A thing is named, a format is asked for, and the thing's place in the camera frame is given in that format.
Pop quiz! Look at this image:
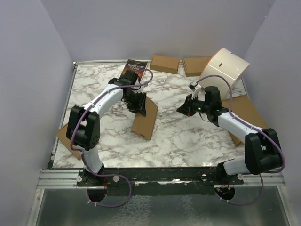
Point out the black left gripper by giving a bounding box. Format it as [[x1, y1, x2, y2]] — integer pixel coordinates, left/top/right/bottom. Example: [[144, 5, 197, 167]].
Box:
[[123, 91, 146, 116]]

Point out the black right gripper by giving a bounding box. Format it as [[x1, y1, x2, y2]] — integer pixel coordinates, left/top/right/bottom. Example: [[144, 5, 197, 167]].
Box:
[[176, 93, 210, 117]]

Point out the cardboard box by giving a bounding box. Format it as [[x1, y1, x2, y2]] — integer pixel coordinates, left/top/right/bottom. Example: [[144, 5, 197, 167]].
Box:
[[55, 123, 83, 161], [183, 57, 212, 77], [222, 95, 268, 146], [131, 97, 158, 141], [150, 55, 180, 74]]

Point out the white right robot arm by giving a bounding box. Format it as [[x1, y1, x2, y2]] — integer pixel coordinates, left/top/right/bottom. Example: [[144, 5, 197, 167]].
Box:
[[177, 86, 283, 184]]

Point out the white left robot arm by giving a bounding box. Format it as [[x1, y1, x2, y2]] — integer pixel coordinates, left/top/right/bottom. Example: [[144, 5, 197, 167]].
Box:
[[66, 70, 151, 186]]

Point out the Three Days To See book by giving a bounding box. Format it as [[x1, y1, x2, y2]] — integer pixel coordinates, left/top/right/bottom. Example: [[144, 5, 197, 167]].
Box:
[[121, 59, 148, 81]]

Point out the white cylindrical drum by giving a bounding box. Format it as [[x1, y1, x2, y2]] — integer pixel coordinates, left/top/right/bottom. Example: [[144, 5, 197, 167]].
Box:
[[199, 48, 250, 100]]

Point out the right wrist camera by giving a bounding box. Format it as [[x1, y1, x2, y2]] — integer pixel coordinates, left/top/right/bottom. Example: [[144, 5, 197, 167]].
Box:
[[188, 81, 202, 99]]

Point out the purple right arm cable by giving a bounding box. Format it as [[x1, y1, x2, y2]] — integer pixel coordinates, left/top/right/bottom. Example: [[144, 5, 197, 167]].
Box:
[[196, 74, 286, 205]]

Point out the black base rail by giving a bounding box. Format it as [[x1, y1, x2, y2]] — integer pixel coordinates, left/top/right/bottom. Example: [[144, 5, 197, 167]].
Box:
[[77, 167, 243, 196]]

